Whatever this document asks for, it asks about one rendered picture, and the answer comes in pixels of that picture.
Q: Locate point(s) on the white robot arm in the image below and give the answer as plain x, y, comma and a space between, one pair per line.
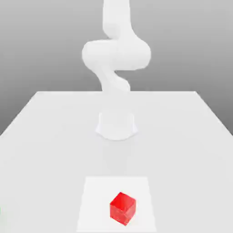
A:
116, 54

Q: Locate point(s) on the small red cube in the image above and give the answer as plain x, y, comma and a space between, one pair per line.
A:
122, 208

